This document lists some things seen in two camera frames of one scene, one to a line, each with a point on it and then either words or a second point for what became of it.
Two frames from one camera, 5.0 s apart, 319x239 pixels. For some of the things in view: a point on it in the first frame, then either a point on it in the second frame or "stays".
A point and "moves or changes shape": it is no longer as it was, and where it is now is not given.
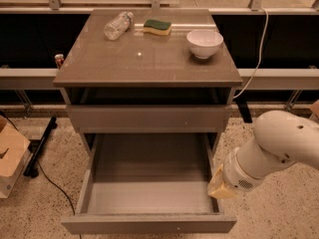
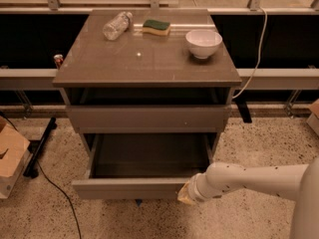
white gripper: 236,173 to 193,188
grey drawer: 150,183 moves or changes shape
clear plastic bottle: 117,27 stays
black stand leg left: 31,168 stays
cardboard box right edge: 315,108 stays
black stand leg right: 242,105 stays
